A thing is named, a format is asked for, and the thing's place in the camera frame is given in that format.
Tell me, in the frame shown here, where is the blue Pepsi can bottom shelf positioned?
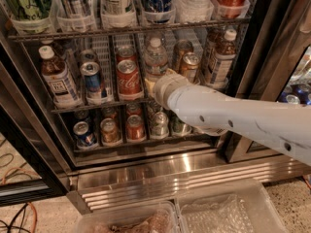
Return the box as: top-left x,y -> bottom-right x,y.
73,121 -> 98,150

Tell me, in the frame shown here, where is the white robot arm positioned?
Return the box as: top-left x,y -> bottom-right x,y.
153,73 -> 311,166

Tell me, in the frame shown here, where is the silver can bottom shelf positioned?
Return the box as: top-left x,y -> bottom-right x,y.
150,112 -> 169,139

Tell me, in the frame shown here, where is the fridge right glass door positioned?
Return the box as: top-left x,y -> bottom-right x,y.
215,0 -> 311,163

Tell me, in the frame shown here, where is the orange cable on floor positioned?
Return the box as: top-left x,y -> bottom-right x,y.
0,167 -> 40,233

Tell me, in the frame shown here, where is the tea bottle white cap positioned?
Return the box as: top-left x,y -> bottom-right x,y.
205,28 -> 237,84
39,46 -> 82,109

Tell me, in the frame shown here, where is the silver can top shelf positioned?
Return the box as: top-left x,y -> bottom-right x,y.
61,0 -> 91,18

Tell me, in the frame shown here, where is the tea bottle right white cap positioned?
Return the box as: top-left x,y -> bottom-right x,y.
205,28 -> 237,84

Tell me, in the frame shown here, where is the steel fridge bottom grille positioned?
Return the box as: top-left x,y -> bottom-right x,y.
67,151 -> 310,215

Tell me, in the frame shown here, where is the clear bin with bubble wrap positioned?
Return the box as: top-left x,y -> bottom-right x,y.
175,179 -> 288,233

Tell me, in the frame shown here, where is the silver can rear middle shelf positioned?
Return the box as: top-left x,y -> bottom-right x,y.
79,49 -> 98,65

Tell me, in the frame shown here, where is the red can bottom shelf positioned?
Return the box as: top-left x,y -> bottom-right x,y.
125,115 -> 146,142

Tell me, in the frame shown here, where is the gold can bottom left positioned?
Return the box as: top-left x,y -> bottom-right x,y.
100,118 -> 121,145

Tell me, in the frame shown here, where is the fridge left open door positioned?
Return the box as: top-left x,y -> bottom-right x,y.
0,29 -> 75,206

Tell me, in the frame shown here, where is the black cable on floor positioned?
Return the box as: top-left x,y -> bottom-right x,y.
0,136 -> 30,233

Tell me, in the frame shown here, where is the blue Pepsi can middle shelf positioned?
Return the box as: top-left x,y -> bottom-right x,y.
80,61 -> 107,104

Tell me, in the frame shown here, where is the blue pepsi can shelf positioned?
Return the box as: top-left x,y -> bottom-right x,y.
73,121 -> 98,150
80,61 -> 107,104

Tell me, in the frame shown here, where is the clear bottle top shelf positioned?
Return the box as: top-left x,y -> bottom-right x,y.
174,0 -> 214,23

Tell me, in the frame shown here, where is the red Coca-Cola can front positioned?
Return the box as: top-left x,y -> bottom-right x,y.
117,59 -> 144,101

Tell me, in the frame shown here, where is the red coca-cola can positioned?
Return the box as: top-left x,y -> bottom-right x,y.
116,46 -> 137,62
117,59 -> 144,101

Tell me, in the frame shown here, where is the green can bottom shelf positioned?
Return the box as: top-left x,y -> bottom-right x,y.
171,115 -> 191,136

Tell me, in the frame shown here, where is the clear water bottle white cap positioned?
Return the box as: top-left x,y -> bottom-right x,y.
144,37 -> 168,82

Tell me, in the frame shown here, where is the tea bottle left white cap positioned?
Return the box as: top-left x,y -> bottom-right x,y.
39,46 -> 82,109

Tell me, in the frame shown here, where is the red Coca-Cola can rear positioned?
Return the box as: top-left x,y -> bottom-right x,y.
116,46 -> 137,62

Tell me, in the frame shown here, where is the gold can front middle shelf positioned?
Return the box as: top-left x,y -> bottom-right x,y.
180,52 -> 200,83

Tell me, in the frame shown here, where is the gold can shelf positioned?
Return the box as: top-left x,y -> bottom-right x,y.
172,39 -> 193,73
180,52 -> 200,83

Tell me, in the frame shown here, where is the gold can rear middle shelf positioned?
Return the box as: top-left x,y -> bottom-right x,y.
172,39 -> 193,73

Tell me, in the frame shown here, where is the silver can shelf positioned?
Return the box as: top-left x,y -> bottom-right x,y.
150,112 -> 169,139
61,0 -> 91,18
79,49 -> 98,65

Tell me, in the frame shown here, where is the green bottle top shelf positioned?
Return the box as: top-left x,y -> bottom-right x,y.
5,0 -> 52,20

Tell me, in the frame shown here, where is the clear bin with brown items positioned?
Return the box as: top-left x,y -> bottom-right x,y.
74,201 -> 180,233

